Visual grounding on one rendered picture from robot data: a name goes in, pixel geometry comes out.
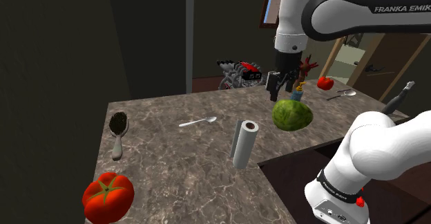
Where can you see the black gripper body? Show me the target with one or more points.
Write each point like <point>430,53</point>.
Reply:
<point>288,61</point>

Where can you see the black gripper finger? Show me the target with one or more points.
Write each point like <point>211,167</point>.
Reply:
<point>289,83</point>
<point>273,86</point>

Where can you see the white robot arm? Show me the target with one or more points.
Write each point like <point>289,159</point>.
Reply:
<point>373,149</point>

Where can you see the blue bottle with yellow pump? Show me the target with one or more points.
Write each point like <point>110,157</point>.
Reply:
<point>297,95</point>

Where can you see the red and brown rooster figure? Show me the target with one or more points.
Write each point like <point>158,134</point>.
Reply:
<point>307,66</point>

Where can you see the green melon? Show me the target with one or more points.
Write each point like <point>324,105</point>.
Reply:
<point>291,116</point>

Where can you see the red bell pepper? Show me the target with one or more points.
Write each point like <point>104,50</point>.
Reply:
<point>325,83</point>

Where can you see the silver spoon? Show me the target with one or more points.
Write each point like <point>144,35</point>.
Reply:
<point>347,94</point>
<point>198,121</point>

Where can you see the white paper towel roll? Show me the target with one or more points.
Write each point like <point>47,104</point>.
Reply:
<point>244,145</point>

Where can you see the dark robot stand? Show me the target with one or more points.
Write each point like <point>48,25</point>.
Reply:
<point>289,183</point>

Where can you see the brown wooden door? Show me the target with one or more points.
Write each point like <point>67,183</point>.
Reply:
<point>390,65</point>

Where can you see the black bottle with grey top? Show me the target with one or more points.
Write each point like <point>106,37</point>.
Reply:
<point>395,102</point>

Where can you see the tall dark cabinet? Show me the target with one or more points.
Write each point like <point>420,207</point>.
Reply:
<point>151,38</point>

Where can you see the grey hairbrush with black bristles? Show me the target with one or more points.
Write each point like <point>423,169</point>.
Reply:
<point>118,124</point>

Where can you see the red tomato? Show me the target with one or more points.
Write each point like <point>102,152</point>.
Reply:
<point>107,198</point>

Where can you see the brown framed wall picture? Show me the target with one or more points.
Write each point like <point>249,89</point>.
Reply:
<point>269,4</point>

